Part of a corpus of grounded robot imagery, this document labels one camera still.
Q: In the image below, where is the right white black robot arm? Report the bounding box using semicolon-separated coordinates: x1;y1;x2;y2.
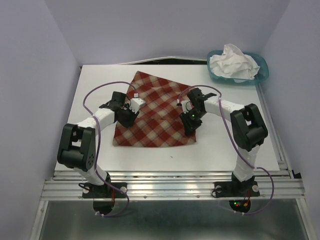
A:
176;85;269;198

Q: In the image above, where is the purple cable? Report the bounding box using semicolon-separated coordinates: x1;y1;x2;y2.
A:
176;84;276;216
82;80;140;218

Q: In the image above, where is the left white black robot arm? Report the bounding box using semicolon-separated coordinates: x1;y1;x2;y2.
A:
57;91;146;197

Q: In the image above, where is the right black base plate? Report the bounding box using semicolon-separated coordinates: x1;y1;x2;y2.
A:
211;181;260;199

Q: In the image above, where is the red checked skirt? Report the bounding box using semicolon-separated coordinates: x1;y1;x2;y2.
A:
112;71;197;148

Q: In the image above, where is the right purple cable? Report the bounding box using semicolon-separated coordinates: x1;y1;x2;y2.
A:
176;84;276;216

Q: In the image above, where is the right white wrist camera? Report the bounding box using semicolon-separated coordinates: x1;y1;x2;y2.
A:
181;100;193;114

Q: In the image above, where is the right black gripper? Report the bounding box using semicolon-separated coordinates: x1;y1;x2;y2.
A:
179;108;206;135

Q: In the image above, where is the teal plastic basket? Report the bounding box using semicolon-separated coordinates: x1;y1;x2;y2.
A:
206;50;270;86

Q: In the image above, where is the white crumpled cloth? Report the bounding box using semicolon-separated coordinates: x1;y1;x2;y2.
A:
209;43;260;80

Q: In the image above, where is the aluminium frame rail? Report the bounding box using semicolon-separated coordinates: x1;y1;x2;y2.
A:
40;170;305;201

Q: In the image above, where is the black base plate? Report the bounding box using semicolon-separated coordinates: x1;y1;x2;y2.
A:
78;182;126;199
211;181;260;199

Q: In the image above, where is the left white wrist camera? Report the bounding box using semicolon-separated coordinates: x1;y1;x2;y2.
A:
129;97;146;113

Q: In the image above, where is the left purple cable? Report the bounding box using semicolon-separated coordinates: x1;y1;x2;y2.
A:
82;80;140;218

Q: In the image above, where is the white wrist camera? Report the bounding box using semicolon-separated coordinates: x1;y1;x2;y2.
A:
181;100;193;114
129;97;146;113

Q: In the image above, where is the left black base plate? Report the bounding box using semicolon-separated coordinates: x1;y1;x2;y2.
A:
78;182;126;199

